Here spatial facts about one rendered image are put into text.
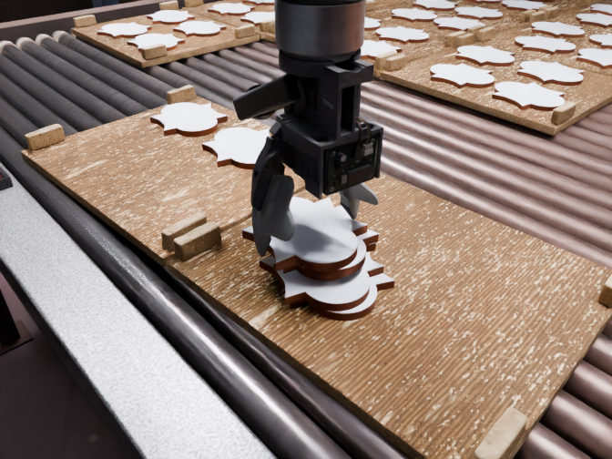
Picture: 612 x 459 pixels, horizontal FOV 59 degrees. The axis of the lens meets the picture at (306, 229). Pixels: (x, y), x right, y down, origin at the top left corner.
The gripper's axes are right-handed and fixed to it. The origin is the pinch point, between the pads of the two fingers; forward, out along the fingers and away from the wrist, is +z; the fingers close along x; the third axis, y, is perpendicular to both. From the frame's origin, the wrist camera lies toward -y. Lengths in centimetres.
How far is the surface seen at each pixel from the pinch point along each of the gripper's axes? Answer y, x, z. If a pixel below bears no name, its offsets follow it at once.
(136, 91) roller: -72, 6, 7
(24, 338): -118, -33, 98
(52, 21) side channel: -132, 4, 5
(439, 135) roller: -19.7, 42.9, 7.5
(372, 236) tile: 4.1, 6.0, 0.9
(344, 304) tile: 9.0, -1.5, 3.5
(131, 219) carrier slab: -21.5, -13.0, 5.5
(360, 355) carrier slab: 13.7, -3.2, 5.6
